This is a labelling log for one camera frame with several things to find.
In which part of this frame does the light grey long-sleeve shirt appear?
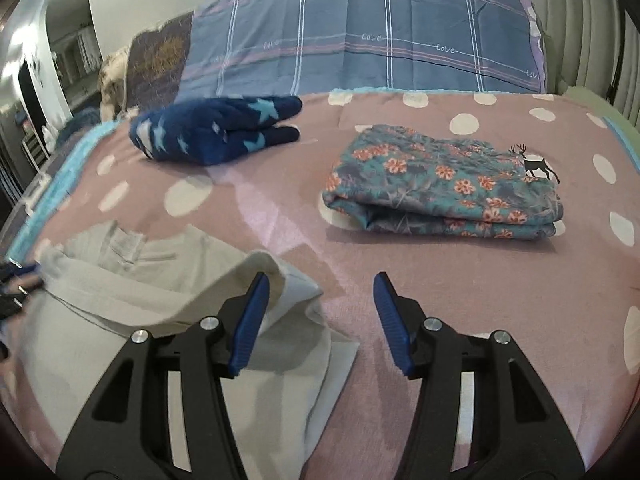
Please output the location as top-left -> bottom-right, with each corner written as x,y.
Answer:
11,221 -> 358,479

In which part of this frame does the pink polka-dot deer bedspread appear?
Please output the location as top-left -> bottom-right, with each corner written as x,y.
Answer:
32,93 -> 639,479

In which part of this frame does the beige crumpled cloth pile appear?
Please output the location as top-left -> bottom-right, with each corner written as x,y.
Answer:
98,47 -> 130,122

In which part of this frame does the navy star fleece garment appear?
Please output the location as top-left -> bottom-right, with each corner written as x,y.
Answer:
129,96 -> 303,167

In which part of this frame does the dark brown tree-print pillow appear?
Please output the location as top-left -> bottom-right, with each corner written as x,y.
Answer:
125,12 -> 193,112

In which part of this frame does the folded floral teal garment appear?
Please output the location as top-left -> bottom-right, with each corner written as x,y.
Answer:
322,125 -> 564,240

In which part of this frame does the green sheet edge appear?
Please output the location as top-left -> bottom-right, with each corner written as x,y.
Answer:
563,87 -> 639,167

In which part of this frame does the grey pleated curtain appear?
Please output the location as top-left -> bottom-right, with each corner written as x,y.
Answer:
535,0 -> 639,126

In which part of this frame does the blue plaid pillow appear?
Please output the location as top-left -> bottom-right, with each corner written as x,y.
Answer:
177,0 -> 547,101

